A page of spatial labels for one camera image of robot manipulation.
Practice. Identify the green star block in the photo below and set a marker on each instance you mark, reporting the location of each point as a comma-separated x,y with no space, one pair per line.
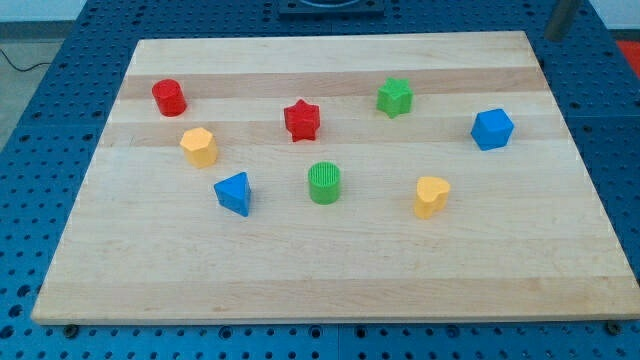
395,97

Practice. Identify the wooden board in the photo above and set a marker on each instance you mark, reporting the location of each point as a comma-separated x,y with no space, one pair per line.
523,235

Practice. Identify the red star block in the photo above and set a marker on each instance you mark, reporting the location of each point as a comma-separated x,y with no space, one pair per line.
302,120

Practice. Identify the green cylinder block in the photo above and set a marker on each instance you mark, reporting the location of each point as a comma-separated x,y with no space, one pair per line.
324,179

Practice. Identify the blue triangle block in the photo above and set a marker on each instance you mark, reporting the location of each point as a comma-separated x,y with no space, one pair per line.
234,193

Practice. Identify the yellow heart block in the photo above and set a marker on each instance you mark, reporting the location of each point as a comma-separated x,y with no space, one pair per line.
431,196

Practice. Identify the yellow hexagon block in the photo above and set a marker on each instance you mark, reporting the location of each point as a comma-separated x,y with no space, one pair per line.
199,147

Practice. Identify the red cylinder block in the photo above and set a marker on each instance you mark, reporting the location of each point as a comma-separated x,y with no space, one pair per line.
169,97

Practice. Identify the blue cube block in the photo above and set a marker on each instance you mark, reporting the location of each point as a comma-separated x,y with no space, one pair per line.
492,129

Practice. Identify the grey metal rod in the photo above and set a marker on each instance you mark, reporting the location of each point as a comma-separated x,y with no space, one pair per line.
561,19

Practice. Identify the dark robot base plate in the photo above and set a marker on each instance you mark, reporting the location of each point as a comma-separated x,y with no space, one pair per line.
288,9

